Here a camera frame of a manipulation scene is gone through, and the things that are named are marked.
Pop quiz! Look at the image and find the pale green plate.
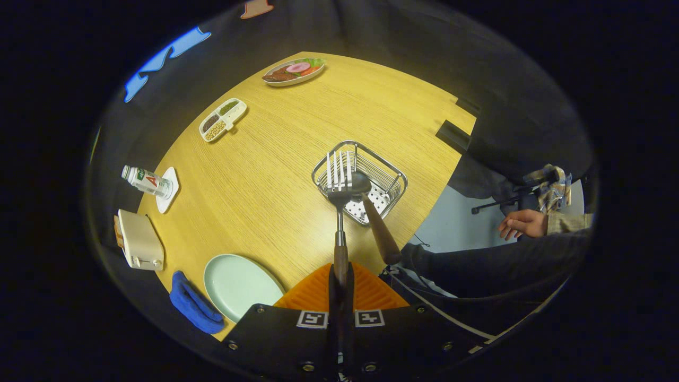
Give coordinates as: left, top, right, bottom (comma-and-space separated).
204, 254, 285, 323

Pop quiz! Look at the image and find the wooden handled metal spoon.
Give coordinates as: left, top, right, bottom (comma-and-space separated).
347, 171, 402, 266

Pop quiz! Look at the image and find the white divided condiment dish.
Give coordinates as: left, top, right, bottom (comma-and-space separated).
199, 98, 248, 143

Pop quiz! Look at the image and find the blue towel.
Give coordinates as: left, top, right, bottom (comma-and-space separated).
170, 271, 225, 335

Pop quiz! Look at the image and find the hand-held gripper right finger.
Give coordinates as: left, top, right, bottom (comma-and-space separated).
342, 263, 499, 380

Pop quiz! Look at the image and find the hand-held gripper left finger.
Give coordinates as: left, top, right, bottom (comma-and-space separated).
220, 264, 343, 380

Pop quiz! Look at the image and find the metal wire basket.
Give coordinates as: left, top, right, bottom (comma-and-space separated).
311, 140, 408, 227

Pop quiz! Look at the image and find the person's dark trouser leg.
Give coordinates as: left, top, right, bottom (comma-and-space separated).
401, 228, 592, 300

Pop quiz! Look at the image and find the black table clamp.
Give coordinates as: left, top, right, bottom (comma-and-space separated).
456, 97, 482, 117
435, 120, 472, 153

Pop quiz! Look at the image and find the white toaster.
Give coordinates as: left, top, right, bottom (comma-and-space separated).
114, 209, 165, 271

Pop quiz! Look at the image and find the white cable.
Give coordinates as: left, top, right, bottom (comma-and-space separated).
387, 271, 571, 355

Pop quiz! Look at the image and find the white square coaster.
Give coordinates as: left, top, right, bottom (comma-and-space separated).
155, 167, 180, 214

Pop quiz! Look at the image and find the white plastic drink bottle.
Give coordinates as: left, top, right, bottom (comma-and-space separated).
121, 165, 173, 199

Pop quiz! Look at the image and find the wooden handled metal fork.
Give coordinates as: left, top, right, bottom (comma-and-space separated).
325, 151, 353, 290

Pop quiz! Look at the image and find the black rod stand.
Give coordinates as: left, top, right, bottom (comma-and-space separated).
471, 194, 536, 215

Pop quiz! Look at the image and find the white plate of food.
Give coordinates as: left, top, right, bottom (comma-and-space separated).
262, 57, 326, 87

